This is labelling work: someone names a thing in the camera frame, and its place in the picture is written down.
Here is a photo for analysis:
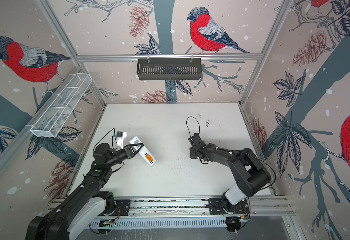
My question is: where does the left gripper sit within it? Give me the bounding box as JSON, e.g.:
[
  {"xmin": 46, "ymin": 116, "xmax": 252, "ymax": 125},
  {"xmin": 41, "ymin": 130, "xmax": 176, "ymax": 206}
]
[{"xmin": 106, "ymin": 143, "xmax": 143, "ymax": 169}]

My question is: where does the white remote control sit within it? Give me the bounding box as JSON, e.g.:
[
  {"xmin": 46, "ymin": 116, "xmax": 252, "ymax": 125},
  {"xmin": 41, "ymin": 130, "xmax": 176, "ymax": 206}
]
[{"xmin": 129, "ymin": 136, "xmax": 156, "ymax": 167}]

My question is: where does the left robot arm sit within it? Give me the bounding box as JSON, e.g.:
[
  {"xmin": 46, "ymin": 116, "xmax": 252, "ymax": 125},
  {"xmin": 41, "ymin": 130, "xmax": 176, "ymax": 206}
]
[{"xmin": 25, "ymin": 143, "xmax": 144, "ymax": 240}]

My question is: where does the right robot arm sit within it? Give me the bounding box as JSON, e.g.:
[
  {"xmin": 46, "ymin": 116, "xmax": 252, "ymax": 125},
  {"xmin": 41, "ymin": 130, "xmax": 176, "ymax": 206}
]
[{"xmin": 188, "ymin": 133, "xmax": 272, "ymax": 214}]

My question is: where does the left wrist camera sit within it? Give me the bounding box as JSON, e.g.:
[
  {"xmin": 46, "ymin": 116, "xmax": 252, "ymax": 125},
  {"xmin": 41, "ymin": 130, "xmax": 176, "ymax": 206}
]
[{"xmin": 114, "ymin": 131, "xmax": 127, "ymax": 149}]

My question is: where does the left camera cable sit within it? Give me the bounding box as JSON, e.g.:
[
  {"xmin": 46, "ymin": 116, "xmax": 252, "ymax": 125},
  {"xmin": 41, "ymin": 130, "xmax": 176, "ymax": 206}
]
[{"xmin": 92, "ymin": 128, "xmax": 117, "ymax": 151}]

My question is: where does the camera cable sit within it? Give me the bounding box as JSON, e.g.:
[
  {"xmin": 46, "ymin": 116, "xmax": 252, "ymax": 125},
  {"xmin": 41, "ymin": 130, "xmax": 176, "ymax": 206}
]
[
  {"xmin": 92, "ymin": 128, "xmax": 117, "ymax": 151},
  {"xmin": 186, "ymin": 116, "xmax": 201, "ymax": 138}
]

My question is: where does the right camera cable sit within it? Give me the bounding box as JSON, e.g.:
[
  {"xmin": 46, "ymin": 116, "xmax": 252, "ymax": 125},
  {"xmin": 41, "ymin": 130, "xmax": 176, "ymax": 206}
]
[{"xmin": 186, "ymin": 116, "xmax": 201, "ymax": 138}]

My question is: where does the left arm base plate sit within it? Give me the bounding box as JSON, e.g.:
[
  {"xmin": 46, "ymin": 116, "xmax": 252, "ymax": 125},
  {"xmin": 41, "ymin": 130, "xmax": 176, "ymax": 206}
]
[{"xmin": 99, "ymin": 200, "xmax": 131, "ymax": 217}]

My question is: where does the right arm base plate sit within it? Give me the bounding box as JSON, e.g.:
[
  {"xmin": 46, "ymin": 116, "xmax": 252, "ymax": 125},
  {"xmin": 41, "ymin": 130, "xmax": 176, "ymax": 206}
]
[{"xmin": 205, "ymin": 198, "xmax": 250, "ymax": 215}]

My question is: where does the black wall basket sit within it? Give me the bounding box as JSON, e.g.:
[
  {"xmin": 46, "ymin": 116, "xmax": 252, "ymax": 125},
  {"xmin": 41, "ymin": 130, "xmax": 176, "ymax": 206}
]
[{"xmin": 136, "ymin": 58, "xmax": 202, "ymax": 81}]

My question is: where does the white mesh wall shelf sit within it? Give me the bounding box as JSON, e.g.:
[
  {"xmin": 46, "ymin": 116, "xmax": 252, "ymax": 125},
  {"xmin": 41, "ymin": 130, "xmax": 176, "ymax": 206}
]
[{"xmin": 30, "ymin": 73, "xmax": 92, "ymax": 138}]

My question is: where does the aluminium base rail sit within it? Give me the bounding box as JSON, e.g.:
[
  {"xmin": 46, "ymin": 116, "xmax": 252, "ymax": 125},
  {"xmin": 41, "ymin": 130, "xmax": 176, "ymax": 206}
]
[{"xmin": 44, "ymin": 195, "xmax": 296, "ymax": 220}]

